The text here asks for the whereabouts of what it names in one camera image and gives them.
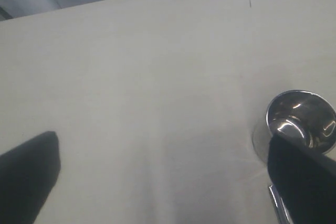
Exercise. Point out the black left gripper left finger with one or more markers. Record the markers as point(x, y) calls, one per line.
point(28, 174)

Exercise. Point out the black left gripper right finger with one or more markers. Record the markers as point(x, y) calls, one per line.
point(304, 178)

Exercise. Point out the stainless steel cup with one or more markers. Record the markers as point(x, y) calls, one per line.
point(298, 114)

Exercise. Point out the stainless steel knife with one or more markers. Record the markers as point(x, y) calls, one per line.
point(279, 206)

